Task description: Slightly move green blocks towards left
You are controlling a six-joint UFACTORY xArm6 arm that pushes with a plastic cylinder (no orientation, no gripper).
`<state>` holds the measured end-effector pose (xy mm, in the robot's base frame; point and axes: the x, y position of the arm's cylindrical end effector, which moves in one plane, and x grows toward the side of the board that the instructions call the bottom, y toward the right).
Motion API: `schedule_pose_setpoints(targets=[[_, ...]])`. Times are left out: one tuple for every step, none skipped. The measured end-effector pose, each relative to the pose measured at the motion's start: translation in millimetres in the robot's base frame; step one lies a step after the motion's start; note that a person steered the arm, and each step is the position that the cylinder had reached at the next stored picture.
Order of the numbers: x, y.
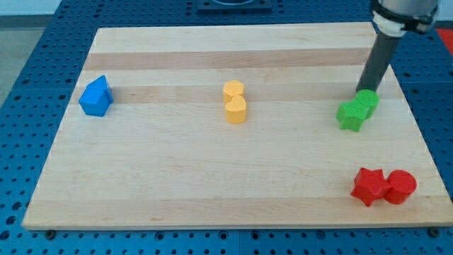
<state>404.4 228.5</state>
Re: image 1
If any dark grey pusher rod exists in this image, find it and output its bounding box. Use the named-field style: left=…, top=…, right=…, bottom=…
left=355, top=31, right=401, bottom=93

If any green cylinder block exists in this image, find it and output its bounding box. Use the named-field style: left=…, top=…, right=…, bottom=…
left=355, top=89, right=379, bottom=119

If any green star block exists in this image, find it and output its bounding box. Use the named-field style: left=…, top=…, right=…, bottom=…
left=336, top=99, right=369, bottom=132

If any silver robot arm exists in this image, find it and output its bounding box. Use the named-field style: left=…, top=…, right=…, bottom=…
left=356, top=0, right=440, bottom=92

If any red cylinder block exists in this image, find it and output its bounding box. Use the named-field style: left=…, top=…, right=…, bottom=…
left=384, top=169, right=418, bottom=205

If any red star block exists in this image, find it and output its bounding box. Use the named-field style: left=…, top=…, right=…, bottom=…
left=350, top=167, right=391, bottom=207

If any yellow pentagon block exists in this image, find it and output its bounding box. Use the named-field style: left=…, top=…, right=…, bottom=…
left=222, top=80, right=245, bottom=103

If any yellow heart block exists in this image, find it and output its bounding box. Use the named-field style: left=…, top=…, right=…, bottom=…
left=224, top=95, right=247, bottom=124

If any wooden board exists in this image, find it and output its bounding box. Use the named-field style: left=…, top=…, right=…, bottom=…
left=22, top=22, right=452, bottom=230

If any blue triangular prism block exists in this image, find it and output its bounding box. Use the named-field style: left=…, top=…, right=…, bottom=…
left=86, top=75, right=113, bottom=103

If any blue cube block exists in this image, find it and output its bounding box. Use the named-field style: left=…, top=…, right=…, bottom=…
left=79, top=89, right=113, bottom=117

